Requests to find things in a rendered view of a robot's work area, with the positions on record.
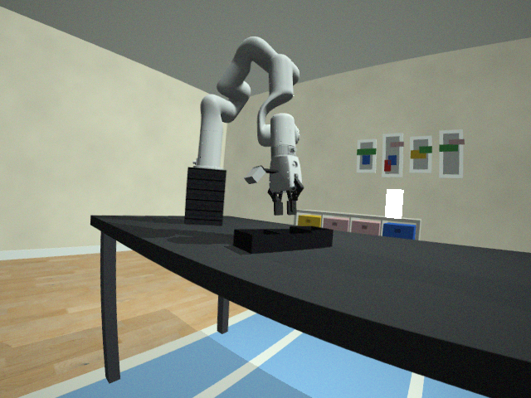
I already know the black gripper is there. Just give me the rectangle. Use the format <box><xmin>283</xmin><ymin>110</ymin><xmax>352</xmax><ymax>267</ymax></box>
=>
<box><xmin>268</xmin><ymin>154</ymin><xmax>304</xmax><ymax>216</ymax></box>

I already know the dark grey rack of bins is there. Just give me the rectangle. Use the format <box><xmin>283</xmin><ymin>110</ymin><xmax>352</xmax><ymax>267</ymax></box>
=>
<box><xmin>233</xmin><ymin>226</ymin><xmax>334</xmax><ymax>254</ymax></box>

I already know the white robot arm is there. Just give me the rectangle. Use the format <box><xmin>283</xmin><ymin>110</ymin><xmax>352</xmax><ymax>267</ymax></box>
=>
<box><xmin>192</xmin><ymin>36</ymin><xmax>300</xmax><ymax>169</ymax></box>

